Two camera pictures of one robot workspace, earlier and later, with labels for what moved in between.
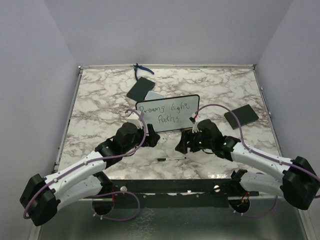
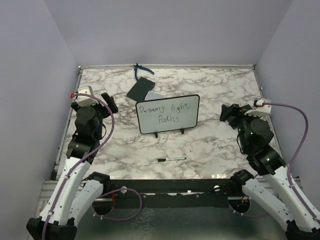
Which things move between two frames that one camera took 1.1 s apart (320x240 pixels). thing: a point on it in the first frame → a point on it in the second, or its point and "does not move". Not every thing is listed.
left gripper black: x=151 y=140 → x=110 y=101
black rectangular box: x=141 y=89 does not move
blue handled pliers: x=136 y=66 does not move
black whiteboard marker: x=163 y=159 does not move
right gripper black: x=182 y=146 → x=238 y=111
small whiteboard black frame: x=171 y=113 does not move
